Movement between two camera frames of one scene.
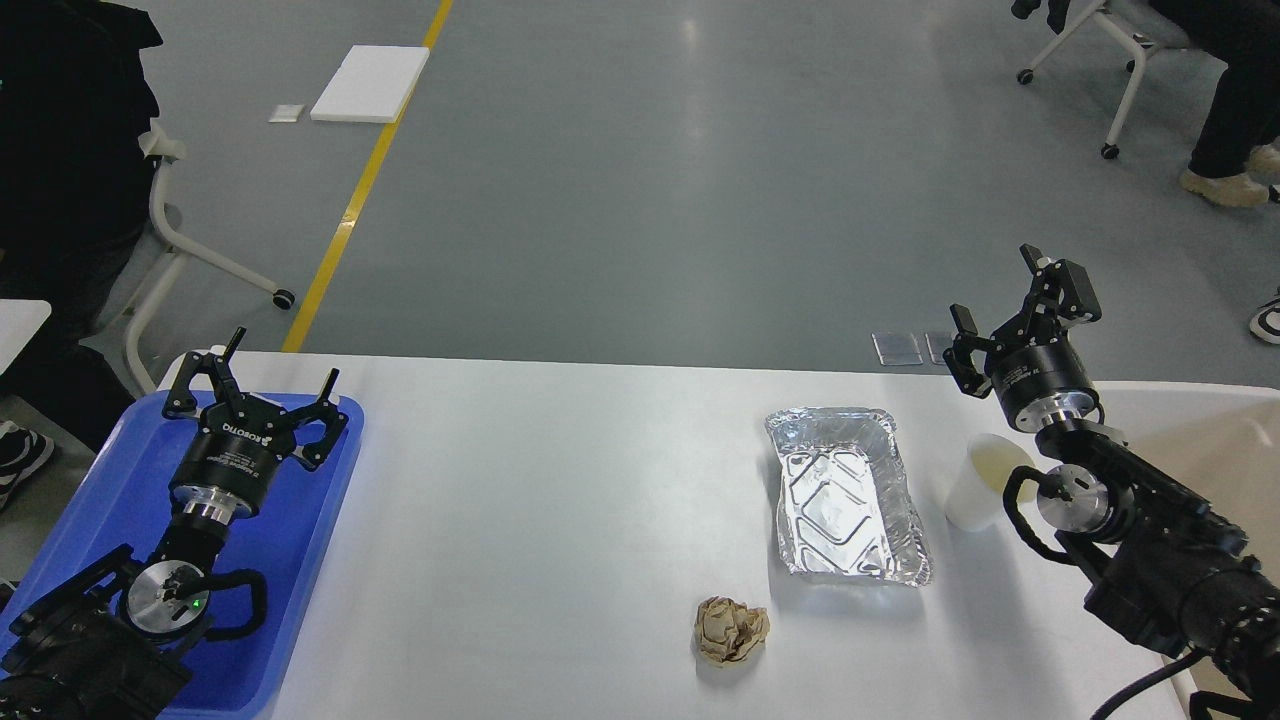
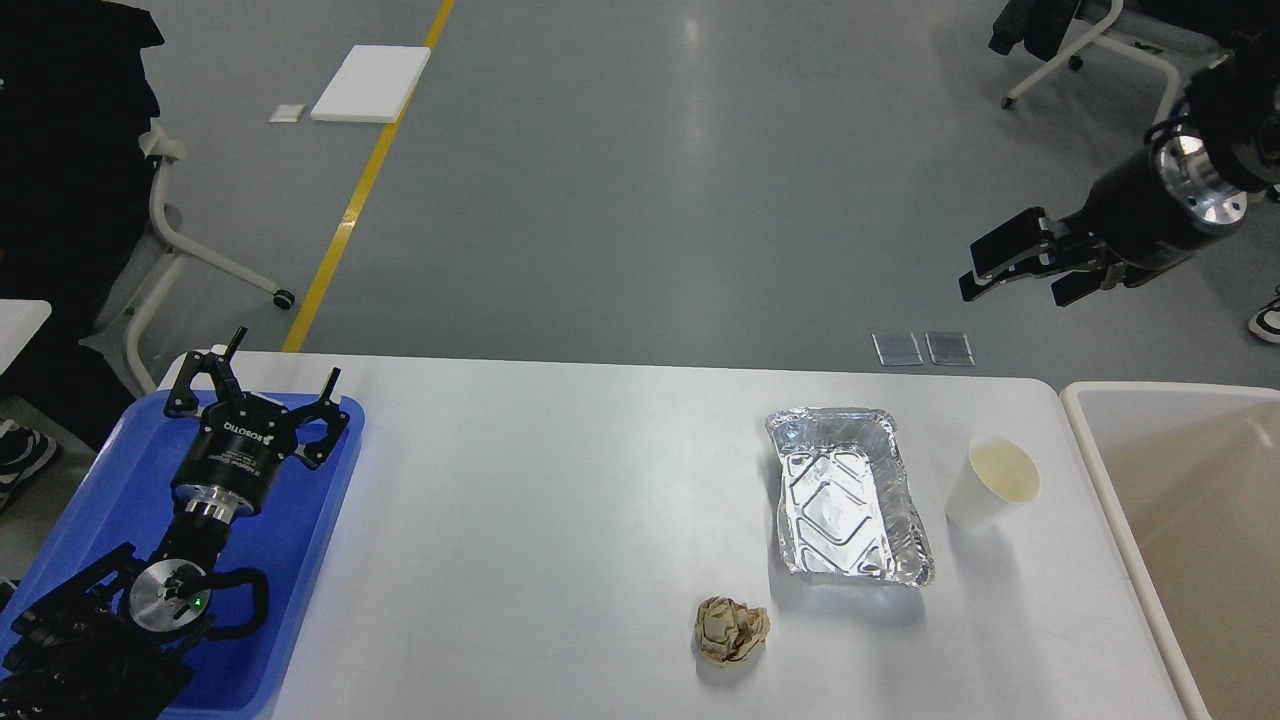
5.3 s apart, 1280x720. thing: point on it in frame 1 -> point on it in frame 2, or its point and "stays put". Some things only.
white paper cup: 978,496 stays put
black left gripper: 227,471 stays put
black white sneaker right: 1265,324 stays put
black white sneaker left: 22,451 stays put
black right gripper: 1037,378 -> 1151,212
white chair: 1144,26 -> 1066,29
